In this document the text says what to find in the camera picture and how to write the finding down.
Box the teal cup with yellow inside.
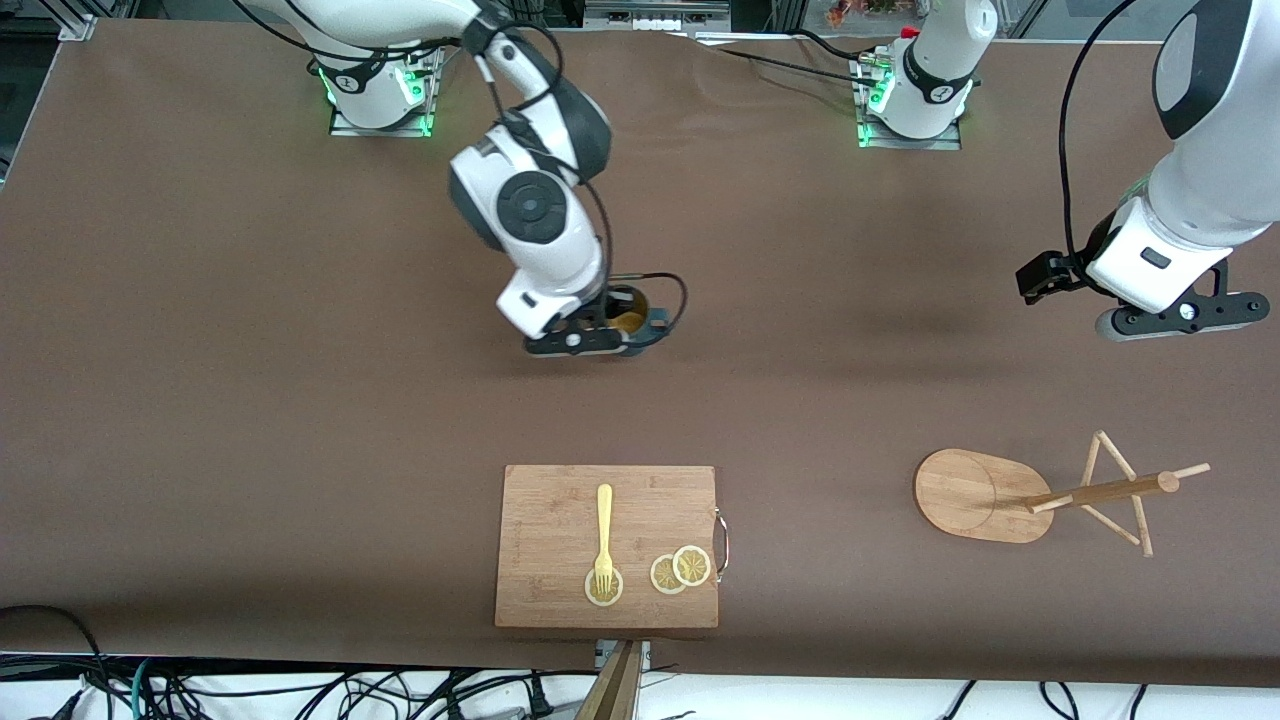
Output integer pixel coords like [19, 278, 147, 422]
[600, 284, 672, 358]

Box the wooden mug rack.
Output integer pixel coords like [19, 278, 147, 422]
[913, 430, 1211, 559]

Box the yellow plastic fork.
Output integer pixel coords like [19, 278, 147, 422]
[593, 484, 615, 597]

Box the wooden cutting board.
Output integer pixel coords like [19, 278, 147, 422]
[494, 464, 730, 630]

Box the grey power strip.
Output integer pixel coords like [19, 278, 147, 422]
[584, 0, 733, 33]

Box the brown table cloth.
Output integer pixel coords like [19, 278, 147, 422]
[0, 18, 1280, 675]

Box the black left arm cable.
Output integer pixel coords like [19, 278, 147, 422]
[1057, 0, 1153, 267]

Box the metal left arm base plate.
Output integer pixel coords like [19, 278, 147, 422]
[855, 52, 964, 151]

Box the black cable across table edge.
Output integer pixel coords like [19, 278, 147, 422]
[695, 28, 886, 93]

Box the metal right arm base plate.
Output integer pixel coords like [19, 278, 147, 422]
[329, 45, 442, 138]

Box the wooden camera post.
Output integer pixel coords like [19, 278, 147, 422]
[575, 640, 642, 720]

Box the aluminium frame profile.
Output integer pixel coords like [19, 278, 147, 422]
[58, 0, 103, 43]

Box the black looping floor cable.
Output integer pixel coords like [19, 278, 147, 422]
[0, 604, 113, 720]

